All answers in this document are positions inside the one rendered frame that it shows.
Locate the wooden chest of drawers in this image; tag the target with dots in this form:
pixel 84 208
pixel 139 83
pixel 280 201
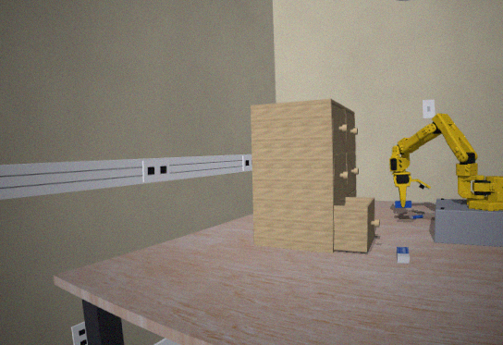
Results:
pixel 293 175

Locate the white and blue eraser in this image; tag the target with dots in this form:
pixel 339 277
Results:
pixel 403 255

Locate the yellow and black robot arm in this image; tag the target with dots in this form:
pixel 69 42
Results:
pixel 466 170

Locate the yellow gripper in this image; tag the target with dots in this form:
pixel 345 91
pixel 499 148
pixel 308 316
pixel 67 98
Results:
pixel 404 178

